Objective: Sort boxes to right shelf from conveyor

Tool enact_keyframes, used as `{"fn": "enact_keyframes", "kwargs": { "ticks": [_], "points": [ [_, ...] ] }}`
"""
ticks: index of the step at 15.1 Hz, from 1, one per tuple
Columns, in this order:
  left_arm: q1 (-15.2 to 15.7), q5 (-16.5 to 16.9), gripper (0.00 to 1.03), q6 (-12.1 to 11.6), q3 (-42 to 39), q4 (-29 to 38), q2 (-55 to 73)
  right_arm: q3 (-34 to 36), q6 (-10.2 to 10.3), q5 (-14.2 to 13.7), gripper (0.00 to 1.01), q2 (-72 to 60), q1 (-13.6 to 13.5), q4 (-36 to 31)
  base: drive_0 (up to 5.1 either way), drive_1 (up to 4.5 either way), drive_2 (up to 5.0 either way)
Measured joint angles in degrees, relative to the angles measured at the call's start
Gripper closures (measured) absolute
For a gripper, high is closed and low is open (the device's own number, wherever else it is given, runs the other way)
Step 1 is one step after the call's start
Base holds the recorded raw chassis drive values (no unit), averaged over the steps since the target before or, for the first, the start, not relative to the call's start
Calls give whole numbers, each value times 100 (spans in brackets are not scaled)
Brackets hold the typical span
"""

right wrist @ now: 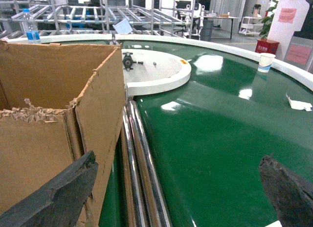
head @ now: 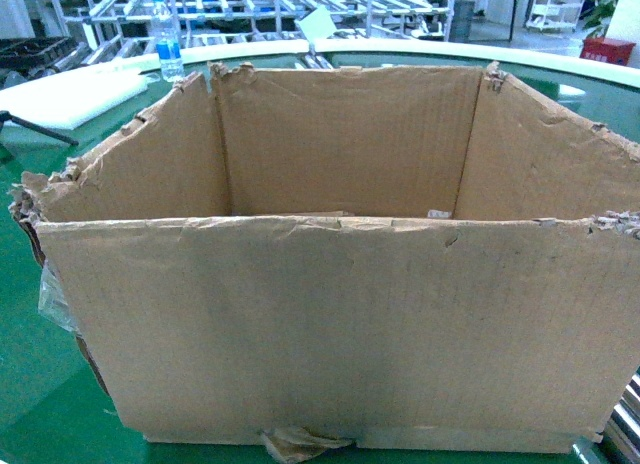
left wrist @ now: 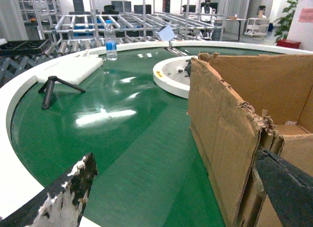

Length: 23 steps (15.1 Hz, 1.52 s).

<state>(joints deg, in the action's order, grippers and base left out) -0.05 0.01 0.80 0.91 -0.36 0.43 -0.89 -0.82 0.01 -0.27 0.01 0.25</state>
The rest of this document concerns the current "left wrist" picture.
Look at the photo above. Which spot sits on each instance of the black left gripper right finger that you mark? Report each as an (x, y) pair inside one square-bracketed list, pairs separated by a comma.
[(290, 189)]

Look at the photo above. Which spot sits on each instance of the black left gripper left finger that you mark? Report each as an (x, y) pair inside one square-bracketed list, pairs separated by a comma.
[(60, 204)]

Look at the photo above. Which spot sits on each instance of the brown cardboard box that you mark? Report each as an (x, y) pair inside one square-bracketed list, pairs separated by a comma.
[(239, 104)]

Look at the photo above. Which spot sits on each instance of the white conveyor outer rim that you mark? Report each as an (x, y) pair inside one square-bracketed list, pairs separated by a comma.
[(22, 129)]

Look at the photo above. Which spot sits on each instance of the green curved conveyor belt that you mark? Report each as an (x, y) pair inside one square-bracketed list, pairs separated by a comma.
[(122, 139)]

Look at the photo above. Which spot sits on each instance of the white conveyor centre hub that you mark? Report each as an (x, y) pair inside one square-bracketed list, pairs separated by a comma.
[(170, 75)]

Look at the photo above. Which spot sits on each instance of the metal roller conveyor rack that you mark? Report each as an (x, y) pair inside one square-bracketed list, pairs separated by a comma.
[(79, 31)]

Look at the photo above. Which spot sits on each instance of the black mini tripod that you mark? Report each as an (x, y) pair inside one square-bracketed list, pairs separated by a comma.
[(48, 88)]

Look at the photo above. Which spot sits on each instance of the white foam slab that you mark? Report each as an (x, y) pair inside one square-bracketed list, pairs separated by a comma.
[(74, 70)]

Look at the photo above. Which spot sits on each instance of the red plant pot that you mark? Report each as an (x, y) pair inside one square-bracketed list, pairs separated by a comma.
[(288, 43)]

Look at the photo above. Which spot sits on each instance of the black plastic tray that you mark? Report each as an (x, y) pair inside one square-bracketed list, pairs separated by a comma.
[(24, 48)]

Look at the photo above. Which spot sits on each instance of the white utility cart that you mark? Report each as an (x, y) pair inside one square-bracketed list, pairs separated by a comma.
[(257, 27)]

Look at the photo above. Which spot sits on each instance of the green potted plant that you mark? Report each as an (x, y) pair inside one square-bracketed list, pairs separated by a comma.
[(284, 22)]

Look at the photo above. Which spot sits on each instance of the clear plastic water bottle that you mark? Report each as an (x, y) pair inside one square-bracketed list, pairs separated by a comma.
[(110, 41)]

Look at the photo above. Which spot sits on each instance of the white humanoid robot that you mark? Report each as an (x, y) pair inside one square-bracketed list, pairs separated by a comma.
[(206, 17)]

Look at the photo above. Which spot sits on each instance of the white paper label card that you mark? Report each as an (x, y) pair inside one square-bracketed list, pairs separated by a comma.
[(166, 33)]

